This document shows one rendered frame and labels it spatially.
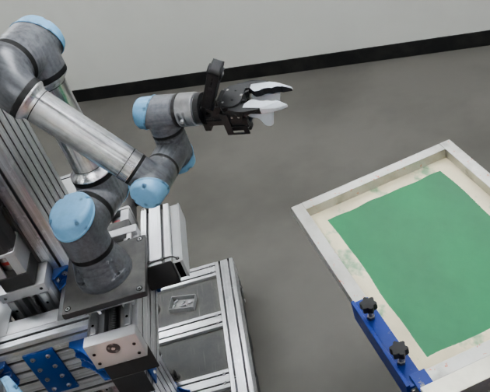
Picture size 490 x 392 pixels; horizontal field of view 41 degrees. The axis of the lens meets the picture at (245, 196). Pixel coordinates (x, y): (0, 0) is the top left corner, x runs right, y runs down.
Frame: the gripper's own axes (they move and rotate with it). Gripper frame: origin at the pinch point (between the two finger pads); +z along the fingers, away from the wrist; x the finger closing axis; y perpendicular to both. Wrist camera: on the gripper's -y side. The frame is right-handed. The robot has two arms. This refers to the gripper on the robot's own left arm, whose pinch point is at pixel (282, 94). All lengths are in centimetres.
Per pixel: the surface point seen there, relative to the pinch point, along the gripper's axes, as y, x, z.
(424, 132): 196, -193, -5
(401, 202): 78, -37, 11
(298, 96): 203, -245, -96
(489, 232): 76, -24, 37
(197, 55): 183, -276, -177
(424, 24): 187, -290, -11
